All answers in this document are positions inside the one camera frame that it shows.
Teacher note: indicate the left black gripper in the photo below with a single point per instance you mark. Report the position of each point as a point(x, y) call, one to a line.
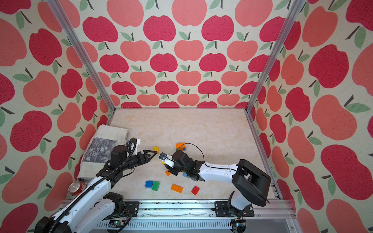
point(145, 156)

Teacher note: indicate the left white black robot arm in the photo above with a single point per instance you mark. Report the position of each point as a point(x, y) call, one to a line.
point(97, 202)

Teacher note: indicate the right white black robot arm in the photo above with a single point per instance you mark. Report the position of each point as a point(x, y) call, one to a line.
point(252, 183)

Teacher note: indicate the orange lego plate bottom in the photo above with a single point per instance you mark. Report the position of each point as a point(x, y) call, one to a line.
point(177, 188)

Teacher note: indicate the red lego brick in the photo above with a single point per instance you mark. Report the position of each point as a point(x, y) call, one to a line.
point(195, 190)

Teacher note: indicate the blue lego brick left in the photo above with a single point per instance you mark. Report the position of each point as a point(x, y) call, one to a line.
point(149, 184)

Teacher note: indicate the green lego brick left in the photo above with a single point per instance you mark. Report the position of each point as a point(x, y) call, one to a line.
point(155, 186)

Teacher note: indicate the folded beige printed cloth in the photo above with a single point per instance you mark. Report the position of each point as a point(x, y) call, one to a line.
point(98, 150)

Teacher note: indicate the red soda can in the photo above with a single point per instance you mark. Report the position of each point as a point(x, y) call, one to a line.
point(77, 188)

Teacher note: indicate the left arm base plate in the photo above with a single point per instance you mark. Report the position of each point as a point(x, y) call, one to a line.
point(130, 210)

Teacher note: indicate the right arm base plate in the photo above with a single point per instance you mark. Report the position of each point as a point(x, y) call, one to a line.
point(224, 209)

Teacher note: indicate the front aluminium rail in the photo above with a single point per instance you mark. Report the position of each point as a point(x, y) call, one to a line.
point(197, 215)

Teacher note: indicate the left aluminium frame post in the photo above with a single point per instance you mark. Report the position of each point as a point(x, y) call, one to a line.
point(64, 22)

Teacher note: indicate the aluminium frame post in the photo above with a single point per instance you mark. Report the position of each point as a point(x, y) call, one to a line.
point(64, 22)
point(278, 45)

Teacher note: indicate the right aluminium frame post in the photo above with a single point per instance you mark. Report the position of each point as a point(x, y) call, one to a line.
point(278, 45)

